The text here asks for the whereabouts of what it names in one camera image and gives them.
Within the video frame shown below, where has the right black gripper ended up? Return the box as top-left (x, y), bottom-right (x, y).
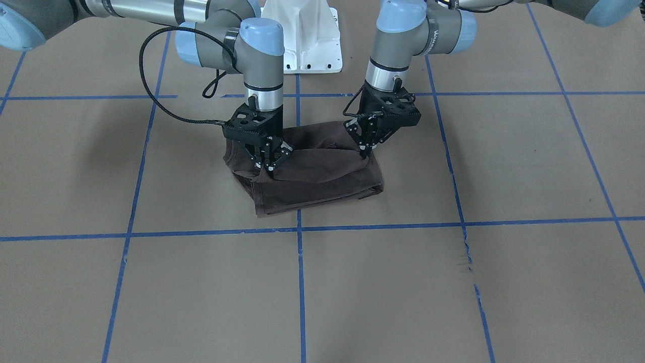
top-left (239, 136), bottom-right (293, 180)

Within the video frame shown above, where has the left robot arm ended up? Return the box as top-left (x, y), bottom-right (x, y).
top-left (343, 1), bottom-right (510, 159)

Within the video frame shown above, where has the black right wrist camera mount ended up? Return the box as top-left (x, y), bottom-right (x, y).
top-left (222, 103), bottom-right (284, 148)

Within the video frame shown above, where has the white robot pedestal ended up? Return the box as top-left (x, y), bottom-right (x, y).
top-left (262, 1), bottom-right (343, 74)

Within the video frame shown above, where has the brown t-shirt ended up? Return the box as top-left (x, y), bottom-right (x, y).
top-left (223, 121), bottom-right (384, 216)

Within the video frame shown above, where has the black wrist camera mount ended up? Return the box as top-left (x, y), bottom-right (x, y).
top-left (358, 83), bottom-right (421, 129)
top-left (222, 103), bottom-right (284, 148)

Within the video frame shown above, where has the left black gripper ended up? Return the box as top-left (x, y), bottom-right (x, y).
top-left (344, 113), bottom-right (399, 159)

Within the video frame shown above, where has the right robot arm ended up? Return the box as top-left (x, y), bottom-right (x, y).
top-left (1, 1), bottom-right (293, 175)

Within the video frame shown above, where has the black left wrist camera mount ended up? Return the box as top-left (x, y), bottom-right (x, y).
top-left (358, 83), bottom-right (421, 129)

